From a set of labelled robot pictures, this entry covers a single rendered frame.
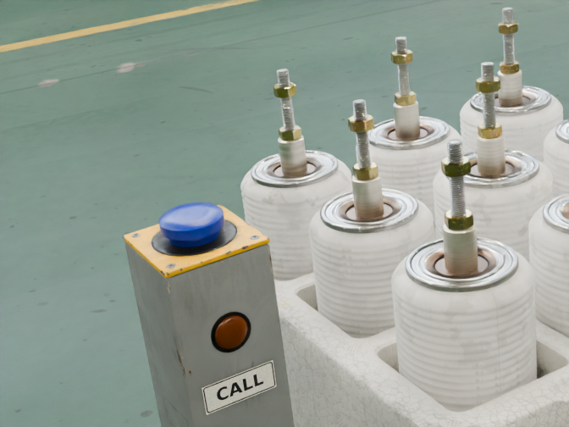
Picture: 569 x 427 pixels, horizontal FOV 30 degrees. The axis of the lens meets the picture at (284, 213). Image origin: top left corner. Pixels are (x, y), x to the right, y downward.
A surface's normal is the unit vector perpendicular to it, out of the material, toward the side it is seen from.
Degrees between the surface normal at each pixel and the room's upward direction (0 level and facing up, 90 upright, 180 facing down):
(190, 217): 0
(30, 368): 0
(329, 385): 90
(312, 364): 90
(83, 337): 0
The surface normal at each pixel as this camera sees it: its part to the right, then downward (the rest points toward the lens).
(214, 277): 0.48, 0.30
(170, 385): -0.87, 0.29
